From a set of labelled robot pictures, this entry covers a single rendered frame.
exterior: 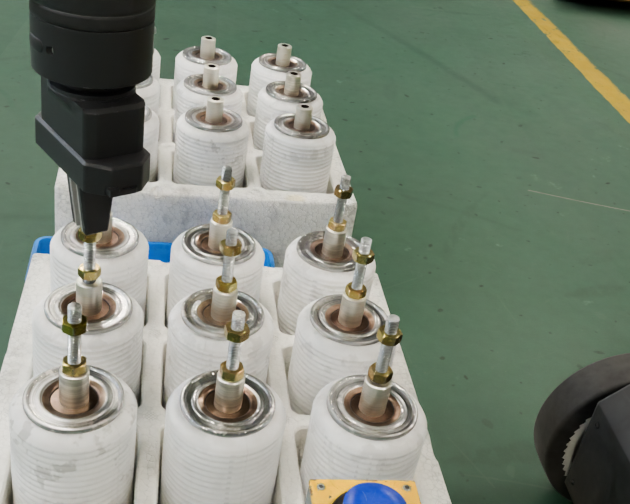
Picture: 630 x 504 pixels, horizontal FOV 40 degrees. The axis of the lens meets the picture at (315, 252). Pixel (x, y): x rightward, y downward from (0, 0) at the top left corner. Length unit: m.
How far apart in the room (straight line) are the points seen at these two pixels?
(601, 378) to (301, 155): 0.47
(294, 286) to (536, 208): 0.87
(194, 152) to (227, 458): 0.55
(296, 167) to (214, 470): 0.56
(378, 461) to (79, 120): 0.34
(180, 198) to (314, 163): 0.18
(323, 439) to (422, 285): 0.68
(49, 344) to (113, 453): 0.13
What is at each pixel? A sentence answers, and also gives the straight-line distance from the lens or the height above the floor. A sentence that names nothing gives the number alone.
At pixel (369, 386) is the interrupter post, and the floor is 0.28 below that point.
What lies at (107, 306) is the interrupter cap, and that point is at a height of 0.25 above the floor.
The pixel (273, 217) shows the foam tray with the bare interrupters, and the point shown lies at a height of 0.15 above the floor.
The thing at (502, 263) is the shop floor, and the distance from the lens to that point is 1.48.
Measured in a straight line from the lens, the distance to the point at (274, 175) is 1.17.
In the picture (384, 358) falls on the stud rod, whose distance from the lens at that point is 0.69.
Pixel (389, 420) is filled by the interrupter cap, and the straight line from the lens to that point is 0.71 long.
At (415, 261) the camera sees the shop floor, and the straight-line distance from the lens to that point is 1.42.
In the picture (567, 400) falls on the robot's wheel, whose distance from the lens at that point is 0.98.
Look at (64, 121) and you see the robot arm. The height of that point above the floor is 0.44.
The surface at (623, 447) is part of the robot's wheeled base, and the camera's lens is 0.90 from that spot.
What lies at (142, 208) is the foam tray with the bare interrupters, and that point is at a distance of 1.14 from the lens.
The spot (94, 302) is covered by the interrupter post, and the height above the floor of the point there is 0.26.
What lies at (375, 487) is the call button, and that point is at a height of 0.33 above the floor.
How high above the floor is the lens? 0.72
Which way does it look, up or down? 31 degrees down
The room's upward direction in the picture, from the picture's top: 10 degrees clockwise
